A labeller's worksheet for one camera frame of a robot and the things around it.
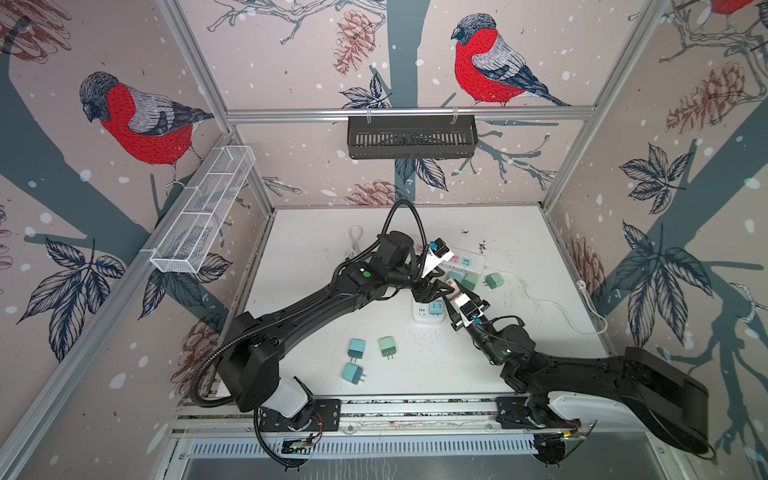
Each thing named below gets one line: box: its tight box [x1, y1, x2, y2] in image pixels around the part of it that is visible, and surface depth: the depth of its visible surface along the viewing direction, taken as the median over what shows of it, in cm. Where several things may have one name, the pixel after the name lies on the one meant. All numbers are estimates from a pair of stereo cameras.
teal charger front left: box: [347, 338, 366, 363], surface depth 85 cm
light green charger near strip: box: [462, 273, 479, 291], surface depth 100 cm
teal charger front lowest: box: [341, 362, 367, 385], surface depth 81 cm
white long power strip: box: [438, 246, 486, 274], surface depth 103 cm
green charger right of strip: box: [482, 272, 505, 290], surface depth 100 cm
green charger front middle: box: [379, 336, 397, 360], surface depth 86 cm
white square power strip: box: [411, 296, 448, 326], surface depth 90 cm
